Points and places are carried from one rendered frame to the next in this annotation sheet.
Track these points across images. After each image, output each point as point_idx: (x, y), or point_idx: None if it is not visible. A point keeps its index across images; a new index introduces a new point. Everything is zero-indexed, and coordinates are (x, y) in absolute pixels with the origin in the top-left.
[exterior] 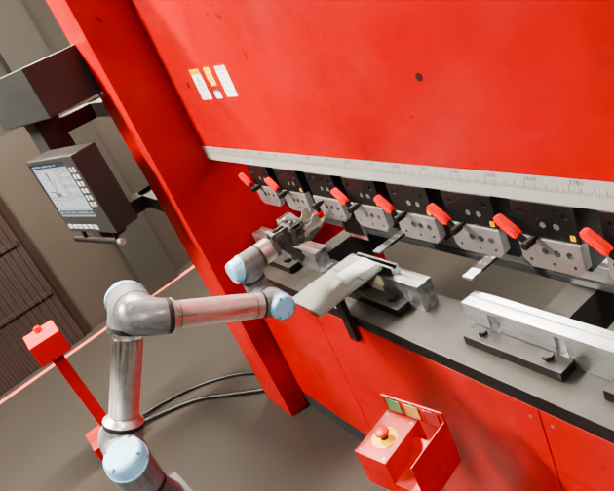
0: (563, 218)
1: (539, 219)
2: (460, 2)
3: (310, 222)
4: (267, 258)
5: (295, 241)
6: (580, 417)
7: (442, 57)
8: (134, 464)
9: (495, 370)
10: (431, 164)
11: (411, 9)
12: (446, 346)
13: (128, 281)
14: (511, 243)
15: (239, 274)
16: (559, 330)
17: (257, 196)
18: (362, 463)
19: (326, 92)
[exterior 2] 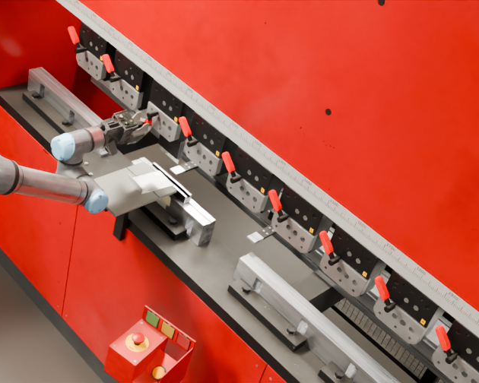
0: (366, 259)
1: (350, 250)
2: (394, 102)
3: (140, 128)
4: (94, 148)
5: (122, 140)
6: (298, 382)
7: (356, 117)
8: None
9: (246, 324)
10: (291, 164)
11: (356, 74)
12: (211, 286)
13: None
14: (313, 246)
15: (67, 153)
16: (308, 316)
17: (50, 33)
18: (108, 356)
19: (234, 52)
